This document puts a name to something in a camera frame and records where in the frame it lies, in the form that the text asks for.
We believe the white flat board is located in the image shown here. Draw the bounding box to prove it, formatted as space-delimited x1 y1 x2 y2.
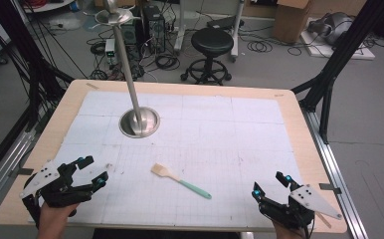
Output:
299 17 377 61

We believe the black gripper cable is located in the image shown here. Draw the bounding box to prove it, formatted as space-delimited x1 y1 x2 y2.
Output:
297 213 316 239
22 194 43 231

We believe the person's left hand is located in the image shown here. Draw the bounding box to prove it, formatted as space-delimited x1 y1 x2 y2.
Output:
37 201 81 239

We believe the steel utensil stand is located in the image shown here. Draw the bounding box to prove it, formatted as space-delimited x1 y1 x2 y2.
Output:
83 0 161 139

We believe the grey bag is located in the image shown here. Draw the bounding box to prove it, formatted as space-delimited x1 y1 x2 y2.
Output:
306 11 356 47

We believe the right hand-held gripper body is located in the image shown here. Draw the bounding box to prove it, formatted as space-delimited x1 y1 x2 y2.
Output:
258 183 344 231

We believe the aluminium rail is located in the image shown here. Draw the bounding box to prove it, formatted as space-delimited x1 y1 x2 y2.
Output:
301 109 369 239
0 128 38 218

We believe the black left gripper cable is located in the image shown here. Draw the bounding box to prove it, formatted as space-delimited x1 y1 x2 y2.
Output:
22 194 43 231

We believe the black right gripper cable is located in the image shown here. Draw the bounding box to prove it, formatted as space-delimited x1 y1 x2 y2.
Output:
297 213 316 239

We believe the grey tape piece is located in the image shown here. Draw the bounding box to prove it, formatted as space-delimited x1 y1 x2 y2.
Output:
318 182 343 195

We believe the dark tape piece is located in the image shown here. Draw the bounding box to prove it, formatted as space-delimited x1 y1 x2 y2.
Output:
8 166 35 177

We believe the black round stool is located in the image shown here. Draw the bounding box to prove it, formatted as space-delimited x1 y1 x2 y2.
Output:
179 27 235 86

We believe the black metal frame post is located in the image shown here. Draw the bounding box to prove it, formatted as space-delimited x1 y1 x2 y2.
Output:
0 0 76 132
290 0 384 144

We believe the coiled black cable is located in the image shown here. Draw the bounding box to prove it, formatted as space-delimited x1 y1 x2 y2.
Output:
154 53 181 72
286 46 303 57
246 39 274 54

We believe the person's right hand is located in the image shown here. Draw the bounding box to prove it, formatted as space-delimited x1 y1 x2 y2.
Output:
272 219 311 239

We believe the teal handled silicone spatula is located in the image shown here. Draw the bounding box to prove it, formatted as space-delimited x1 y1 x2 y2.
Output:
150 162 213 200

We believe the small grey power supply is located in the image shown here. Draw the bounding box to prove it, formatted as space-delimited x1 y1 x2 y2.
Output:
103 38 118 66

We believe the brown cardboard box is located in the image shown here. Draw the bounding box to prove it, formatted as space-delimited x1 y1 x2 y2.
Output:
272 0 314 45

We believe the white grid mat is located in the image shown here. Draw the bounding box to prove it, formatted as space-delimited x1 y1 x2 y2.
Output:
30 90 317 231

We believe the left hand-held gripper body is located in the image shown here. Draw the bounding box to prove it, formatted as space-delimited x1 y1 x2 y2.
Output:
19 159 96 209

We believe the black computer tower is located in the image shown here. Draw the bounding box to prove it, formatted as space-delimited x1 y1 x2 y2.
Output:
142 4 167 55

